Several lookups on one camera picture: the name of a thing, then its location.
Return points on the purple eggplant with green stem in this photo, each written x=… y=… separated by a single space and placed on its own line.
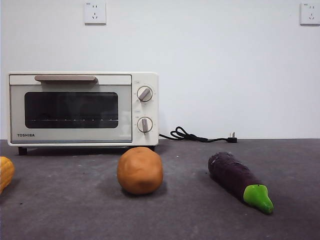
x=230 y=172

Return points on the beige oven knob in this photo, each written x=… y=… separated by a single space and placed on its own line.
x=145 y=94
x=144 y=125

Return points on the white toaster oven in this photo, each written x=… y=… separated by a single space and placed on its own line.
x=145 y=77

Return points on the brown potato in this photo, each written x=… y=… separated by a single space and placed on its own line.
x=140 y=171

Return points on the yellow corn cob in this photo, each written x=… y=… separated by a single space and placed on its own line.
x=5 y=175

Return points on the white wall socket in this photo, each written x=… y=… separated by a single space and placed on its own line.
x=95 y=12
x=310 y=13

